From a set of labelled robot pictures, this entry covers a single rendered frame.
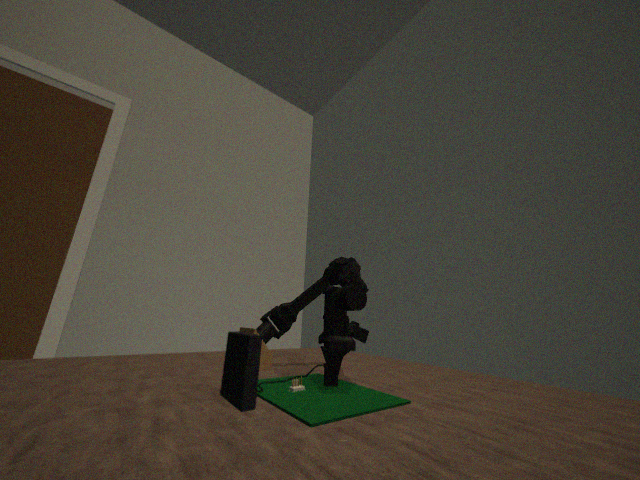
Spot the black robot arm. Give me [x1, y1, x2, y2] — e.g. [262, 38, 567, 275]
[256, 257, 369, 344]

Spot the green circuit board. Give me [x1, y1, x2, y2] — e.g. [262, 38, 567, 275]
[257, 373, 411, 427]

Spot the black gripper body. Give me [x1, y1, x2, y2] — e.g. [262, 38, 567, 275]
[318, 311, 356, 351]

